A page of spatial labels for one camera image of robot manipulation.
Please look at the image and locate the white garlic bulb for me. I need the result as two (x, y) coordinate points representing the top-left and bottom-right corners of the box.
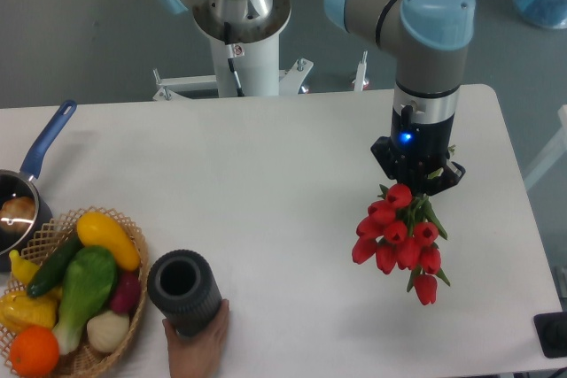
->
(87, 310), (129, 353)

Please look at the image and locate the brown bread roll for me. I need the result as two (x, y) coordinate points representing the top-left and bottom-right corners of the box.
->
(1, 197), (35, 235)

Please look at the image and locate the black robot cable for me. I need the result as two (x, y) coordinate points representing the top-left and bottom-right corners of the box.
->
(222, 21), (245, 98)

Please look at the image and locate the green cucumber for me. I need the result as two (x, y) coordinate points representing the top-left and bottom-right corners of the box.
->
(27, 235), (83, 298)

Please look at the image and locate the yellow bell pepper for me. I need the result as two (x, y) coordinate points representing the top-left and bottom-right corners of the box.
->
(1, 290), (58, 334)

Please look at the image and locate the green bok choy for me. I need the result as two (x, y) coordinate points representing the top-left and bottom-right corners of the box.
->
(52, 245), (117, 356)

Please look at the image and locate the black device at edge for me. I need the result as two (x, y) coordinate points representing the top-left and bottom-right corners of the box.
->
(533, 312), (566, 359)

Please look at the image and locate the person's hand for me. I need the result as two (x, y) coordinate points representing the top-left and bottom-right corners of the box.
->
(162, 299), (229, 378)

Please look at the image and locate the blue handled saucepan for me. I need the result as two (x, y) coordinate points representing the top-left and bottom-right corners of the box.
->
(1, 100), (77, 273)

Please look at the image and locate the orange fruit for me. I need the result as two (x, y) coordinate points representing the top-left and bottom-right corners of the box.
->
(9, 326), (59, 377)

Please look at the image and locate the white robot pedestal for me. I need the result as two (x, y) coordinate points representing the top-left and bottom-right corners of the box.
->
(153, 0), (314, 101)

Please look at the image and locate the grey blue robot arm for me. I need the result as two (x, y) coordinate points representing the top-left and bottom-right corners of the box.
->
(160, 0), (476, 196)

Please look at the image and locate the red tulip bouquet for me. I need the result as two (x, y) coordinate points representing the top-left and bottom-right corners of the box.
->
(351, 183), (450, 305)

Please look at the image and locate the red radish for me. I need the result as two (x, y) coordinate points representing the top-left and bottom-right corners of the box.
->
(109, 272), (142, 314)

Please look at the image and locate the yellow squash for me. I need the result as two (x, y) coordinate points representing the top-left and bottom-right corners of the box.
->
(76, 212), (141, 272)

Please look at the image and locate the dark grey ribbed vase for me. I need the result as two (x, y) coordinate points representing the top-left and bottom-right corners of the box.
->
(147, 250), (222, 337)

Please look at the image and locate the yellow banana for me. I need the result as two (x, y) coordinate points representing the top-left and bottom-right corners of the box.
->
(9, 250), (62, 301)

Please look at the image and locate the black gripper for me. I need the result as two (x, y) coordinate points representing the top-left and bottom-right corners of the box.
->
(370, 106), (466, 196)

